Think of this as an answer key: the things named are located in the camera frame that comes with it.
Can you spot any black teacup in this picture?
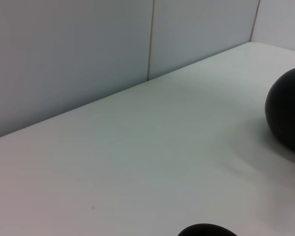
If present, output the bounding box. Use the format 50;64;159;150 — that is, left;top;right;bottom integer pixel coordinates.
177;223;241;236

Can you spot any black round teapot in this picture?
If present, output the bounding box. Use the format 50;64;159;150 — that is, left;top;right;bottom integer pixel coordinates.
265;65;295;156

